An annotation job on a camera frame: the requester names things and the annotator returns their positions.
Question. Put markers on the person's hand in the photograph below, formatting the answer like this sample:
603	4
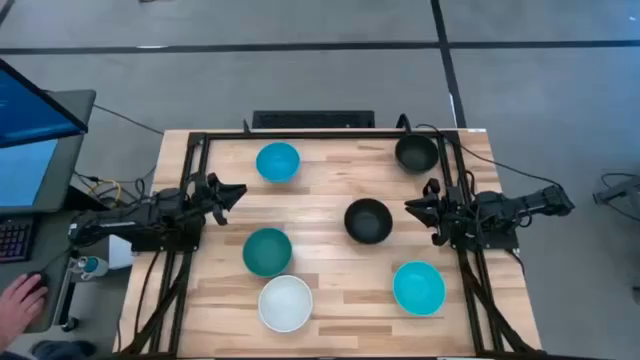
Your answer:
17	310

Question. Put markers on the large cyan bowl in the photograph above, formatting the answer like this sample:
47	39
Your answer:
419	288

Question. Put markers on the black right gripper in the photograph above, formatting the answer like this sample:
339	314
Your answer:
440	212

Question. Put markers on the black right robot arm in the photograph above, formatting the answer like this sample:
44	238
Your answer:
500	207

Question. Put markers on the teal green bowl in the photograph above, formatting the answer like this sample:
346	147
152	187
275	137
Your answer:
267	252

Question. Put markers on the black vented box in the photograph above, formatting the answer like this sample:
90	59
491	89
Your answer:
312	119

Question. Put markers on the white bowl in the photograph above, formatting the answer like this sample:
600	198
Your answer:
285	303

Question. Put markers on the black-framed blue monitor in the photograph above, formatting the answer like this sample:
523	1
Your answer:
30	110

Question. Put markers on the black backlit keyboard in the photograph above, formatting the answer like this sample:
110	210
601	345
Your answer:
14	240

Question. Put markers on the black bowl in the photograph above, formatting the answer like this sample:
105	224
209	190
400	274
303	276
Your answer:
416	153
368	220

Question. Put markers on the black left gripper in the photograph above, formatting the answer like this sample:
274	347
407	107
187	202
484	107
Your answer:
209	195

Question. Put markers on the small blue-capped bottle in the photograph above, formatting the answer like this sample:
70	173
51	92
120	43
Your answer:
92	266

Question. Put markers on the white box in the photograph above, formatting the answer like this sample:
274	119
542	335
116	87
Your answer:
120	252

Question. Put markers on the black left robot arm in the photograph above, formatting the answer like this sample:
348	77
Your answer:
125	225

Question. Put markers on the grey-framed monitor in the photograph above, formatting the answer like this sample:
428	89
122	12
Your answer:
65	165

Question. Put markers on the dark computer mouse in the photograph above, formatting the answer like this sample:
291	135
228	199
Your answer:
40	280

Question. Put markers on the grey desk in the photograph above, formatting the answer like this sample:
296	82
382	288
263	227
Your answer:
50	260

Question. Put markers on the small blue bowl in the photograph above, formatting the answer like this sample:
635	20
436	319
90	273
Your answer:
278	161

